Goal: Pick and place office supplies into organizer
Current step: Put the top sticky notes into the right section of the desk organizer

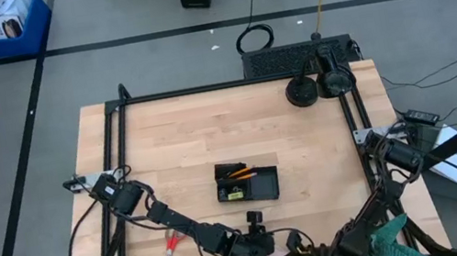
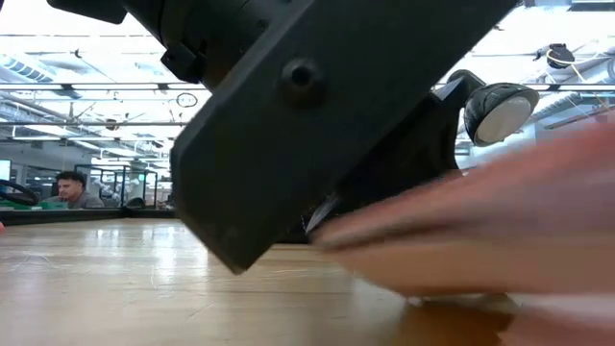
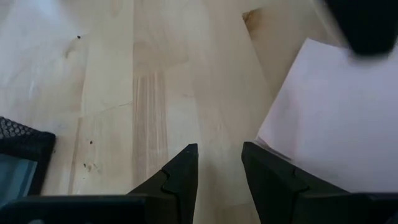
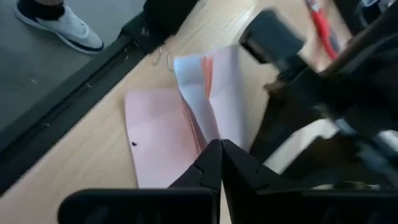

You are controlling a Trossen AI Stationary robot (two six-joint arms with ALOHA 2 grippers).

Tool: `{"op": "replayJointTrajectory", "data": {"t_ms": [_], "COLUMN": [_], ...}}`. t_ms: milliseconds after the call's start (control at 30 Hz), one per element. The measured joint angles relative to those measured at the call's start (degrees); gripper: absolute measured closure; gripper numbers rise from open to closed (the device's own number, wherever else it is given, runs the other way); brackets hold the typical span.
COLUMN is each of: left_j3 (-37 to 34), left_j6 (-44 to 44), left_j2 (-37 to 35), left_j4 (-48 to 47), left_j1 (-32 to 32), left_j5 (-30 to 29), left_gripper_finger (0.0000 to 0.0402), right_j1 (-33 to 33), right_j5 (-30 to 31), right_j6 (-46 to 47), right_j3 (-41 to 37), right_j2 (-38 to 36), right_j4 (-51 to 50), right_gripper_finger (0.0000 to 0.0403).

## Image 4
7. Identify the black table camera mount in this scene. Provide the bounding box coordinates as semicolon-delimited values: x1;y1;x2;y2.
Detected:
119;0;200;55

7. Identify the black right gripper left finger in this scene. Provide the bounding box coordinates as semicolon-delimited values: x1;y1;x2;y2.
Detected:
58;139;223;224

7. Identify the red pen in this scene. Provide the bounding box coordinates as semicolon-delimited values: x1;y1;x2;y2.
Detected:
304;0;340;61

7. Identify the pink paper pad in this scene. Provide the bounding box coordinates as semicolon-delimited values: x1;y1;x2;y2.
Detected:
124;44;254;189

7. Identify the person's shoe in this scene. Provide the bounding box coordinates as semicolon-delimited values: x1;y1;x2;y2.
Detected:
13;0;105;55

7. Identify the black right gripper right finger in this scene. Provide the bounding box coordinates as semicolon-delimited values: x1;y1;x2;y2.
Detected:
222;139;398;224

